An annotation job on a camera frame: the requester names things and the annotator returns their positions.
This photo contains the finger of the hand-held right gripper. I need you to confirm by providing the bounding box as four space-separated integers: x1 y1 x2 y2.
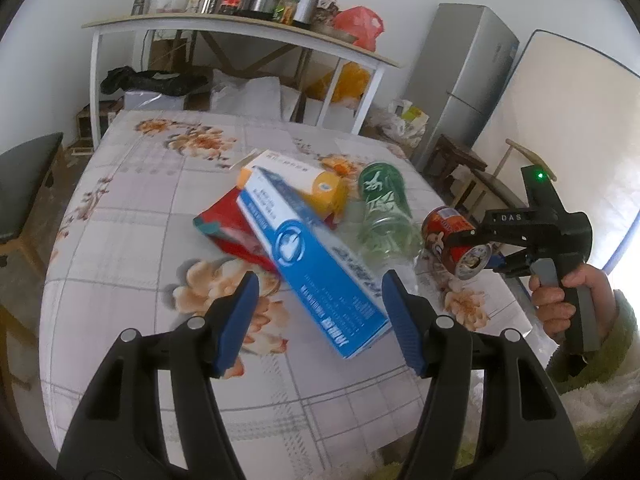
487 252 533 277
440 227 496 250

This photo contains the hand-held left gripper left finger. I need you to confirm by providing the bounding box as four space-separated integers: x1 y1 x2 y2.
57 270 261 480

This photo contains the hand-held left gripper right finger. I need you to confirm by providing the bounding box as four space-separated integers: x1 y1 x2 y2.
381 269 586 480

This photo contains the red drink can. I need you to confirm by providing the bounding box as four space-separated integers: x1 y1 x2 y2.
421 206 493 280

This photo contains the blue and white carton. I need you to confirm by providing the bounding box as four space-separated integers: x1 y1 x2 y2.
235 166 393 360

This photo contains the green plastic bottle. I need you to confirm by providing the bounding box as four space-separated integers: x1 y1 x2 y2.
356 161 426 261

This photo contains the red snack packet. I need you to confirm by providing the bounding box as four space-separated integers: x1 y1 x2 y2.
194 186 286 273

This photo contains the person's right forearm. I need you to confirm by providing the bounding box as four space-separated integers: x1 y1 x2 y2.
545 290 640 401

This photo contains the person's right hand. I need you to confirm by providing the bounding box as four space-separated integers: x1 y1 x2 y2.
529 264 617 343

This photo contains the wooden chair with dark seat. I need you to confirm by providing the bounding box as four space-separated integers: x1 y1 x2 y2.
470 139 556 211
0 132 66 281

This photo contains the dark wooden stool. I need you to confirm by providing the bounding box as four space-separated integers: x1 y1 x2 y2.
425 134 488 196

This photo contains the floral tablecloth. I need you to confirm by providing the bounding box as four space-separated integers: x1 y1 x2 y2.
42 109 556 461

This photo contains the orange and white carton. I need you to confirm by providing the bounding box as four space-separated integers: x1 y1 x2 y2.
237 149 348 221

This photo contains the grey refrigerator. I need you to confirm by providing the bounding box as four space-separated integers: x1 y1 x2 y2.
402 2 521 171

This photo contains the white fuzzy clothing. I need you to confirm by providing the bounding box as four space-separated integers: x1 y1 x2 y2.
450 370 640 480

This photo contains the yellow plastic bag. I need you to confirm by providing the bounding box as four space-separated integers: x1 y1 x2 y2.
305 62 373 106

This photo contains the white sack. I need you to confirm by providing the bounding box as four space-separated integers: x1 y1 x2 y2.
210 75 296 121

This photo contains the red plastic bag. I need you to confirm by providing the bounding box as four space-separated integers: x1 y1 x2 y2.
332 6 385 52

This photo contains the metal basin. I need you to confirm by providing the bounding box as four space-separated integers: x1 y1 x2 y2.
310 22 360 45

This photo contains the black cloth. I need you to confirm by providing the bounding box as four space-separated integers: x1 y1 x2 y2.
100 66 208 97

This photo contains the brown cardboard box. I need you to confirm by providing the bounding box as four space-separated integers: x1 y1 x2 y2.
150 35 196 71

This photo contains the white table with wooden top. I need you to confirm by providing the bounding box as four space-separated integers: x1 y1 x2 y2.
81 12 402 153

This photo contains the glass bowl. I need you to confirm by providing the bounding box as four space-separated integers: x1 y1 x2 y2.
132 0 193 16

